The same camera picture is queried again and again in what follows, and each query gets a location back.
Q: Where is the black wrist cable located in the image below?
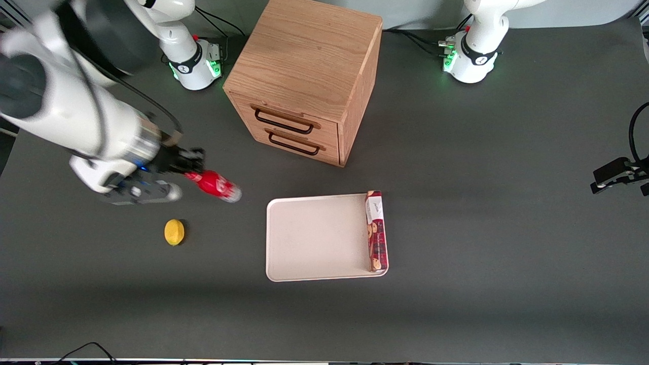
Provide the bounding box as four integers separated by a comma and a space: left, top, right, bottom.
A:
61, 5, 183, 153

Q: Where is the wooden drawer cabinet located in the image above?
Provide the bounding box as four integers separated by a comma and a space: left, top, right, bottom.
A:
223, 0, 384, 168

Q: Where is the black looped cable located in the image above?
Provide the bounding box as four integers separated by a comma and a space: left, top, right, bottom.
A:
628, 101, 649, 164

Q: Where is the black left arm base cable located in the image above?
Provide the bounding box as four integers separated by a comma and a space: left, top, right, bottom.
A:
382, 27, 451, 57

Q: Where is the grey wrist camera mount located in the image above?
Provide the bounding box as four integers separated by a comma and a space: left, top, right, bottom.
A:
100, 180, 184, 206

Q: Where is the thin black table edge cable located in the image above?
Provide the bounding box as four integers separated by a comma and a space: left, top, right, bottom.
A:
50, 342, 118, 365

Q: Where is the red coke bottle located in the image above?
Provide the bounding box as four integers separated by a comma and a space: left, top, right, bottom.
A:
185, 169, 243, 204

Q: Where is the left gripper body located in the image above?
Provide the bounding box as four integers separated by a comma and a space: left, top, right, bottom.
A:
629, 155, 649, 183

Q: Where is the white plastic tray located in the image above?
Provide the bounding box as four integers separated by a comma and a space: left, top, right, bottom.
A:
266, 193, 389, 282

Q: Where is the black right arm base cable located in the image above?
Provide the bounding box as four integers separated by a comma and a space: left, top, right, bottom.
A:
192, 8, 250, 39

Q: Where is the black arm base cable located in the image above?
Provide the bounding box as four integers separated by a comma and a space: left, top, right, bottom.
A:
382, 27, 451, 57
192, 8, 250, 39

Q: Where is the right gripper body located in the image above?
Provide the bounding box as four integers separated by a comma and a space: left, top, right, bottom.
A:
68, 143, 177, 196

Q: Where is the red cookie box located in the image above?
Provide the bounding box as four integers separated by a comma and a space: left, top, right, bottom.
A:
365, 190, 389, 274

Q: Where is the yellow lemon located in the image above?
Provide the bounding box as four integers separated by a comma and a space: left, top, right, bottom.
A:
163, 218, 186, 247

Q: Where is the black metal drawer handle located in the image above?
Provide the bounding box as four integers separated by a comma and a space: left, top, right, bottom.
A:
254, 107, 315, 135
267, 132, 321, 156

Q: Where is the aluminium frame profile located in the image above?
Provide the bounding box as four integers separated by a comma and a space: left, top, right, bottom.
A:
0, 0, 36, 31

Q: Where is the wooden drawer front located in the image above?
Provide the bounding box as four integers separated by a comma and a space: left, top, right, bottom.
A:
231, 94, 340, 148
251, 127, 340, 167

